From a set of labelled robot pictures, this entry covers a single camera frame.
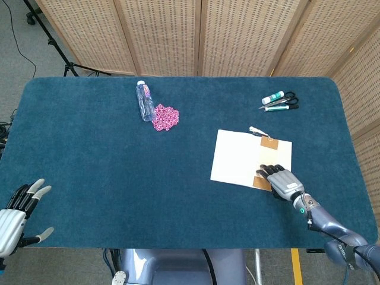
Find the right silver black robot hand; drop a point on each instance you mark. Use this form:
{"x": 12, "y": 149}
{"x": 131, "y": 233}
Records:
{"x": 285, "y": 182}

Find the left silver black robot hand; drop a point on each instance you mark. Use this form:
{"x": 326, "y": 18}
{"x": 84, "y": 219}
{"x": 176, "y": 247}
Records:
{"x": 12, "y": 222}

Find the brown and white bookmark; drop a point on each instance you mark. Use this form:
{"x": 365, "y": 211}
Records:
{"x": 269, "y": 144}

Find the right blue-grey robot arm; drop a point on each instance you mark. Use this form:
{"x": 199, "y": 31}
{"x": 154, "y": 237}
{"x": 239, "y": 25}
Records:
{"x": 329, "y": 225}

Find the white notebook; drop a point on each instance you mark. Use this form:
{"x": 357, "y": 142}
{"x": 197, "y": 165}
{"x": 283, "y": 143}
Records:
{"x": 234, "y": 157}

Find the white marker black cap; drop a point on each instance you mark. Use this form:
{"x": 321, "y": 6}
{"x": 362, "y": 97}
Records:
{"x": 279, "y": 108}

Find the metal table leg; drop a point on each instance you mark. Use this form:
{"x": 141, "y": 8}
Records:
{"x": 257, "y": 264}

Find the white green glue stick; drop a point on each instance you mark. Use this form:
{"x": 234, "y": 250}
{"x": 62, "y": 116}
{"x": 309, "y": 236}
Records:
{"x": 273, "y": 97}

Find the blue carpet table mat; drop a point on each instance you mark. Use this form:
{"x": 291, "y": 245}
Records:
{"x": 104, "y": 160}

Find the pink patterned cloth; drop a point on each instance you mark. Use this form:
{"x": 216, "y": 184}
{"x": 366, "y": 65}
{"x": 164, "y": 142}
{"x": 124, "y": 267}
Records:
{"x": 166, "y": 117}

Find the blue-grey robot torso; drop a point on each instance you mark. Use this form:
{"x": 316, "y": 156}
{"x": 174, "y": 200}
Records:
{"x": 178, "y": 267}

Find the clear plastic water bottle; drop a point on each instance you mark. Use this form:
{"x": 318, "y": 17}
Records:
{"x": 145, "y": 104}

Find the black tripod stand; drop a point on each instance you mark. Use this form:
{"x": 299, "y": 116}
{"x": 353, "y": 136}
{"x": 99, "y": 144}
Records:
{"x": 59, "y": 50}

